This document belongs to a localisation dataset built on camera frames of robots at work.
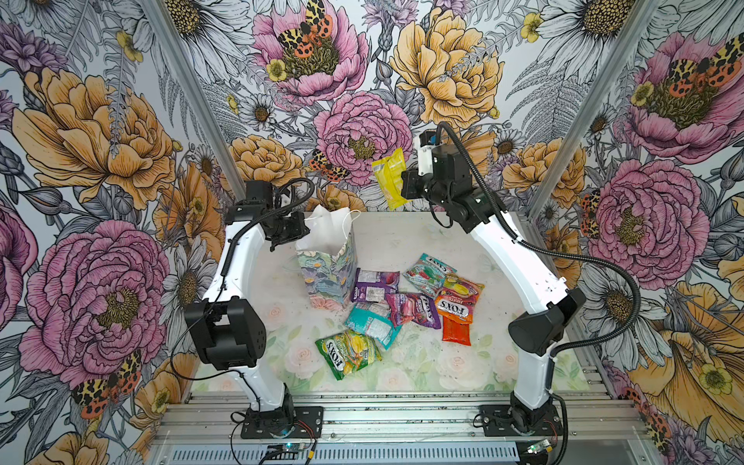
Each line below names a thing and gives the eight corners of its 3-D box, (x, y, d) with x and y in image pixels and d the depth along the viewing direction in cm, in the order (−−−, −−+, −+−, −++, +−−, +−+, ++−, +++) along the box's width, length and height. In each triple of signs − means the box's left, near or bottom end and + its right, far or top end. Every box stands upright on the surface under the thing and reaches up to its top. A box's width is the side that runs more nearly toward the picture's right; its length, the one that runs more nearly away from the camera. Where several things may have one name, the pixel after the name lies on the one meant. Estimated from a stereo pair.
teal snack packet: (344, 329, 92) (343, 323, 88) (363, 297, 99) (363, 290, 96) (390, 351, 88) (390, 345, 84) (406, 316, 95) (407, 310, 91)
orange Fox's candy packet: (430, 310, 96) (431, 306, 94) (445, 274, 105) (447, 270, 103) (469, 327, 92) (471, 323, 90) (481, 289, 101) (484, 284, 99)
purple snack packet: (351, 301, 98) (351, 297, 96) (353, 273, 105) (353, 268, 103) (400, 301, 98) (400, 297, 96) (398, 273, 105) (399, 268, 103)
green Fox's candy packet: (331, 384, 82) (329, 381, 79) (316, 344, 89) (314, 340, 86) (380, 359, 86) (380, 355, 84) (362, 322, 93) (362, 318, 91)
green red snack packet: (401, 278, 104) (402, 273, 102) (423, 255, 111) (424, 250, 108) (433, 299, 99) (434, 294, 96) (453, 274, 105) (455, 269, 103)
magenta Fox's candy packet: (386, 329, 92) (386, 322, 88) (386, 300, 98) (386, 292, 95) (438, 329, 92) (440, 322, 88) (434, 300, 98) (436, 293, 95)
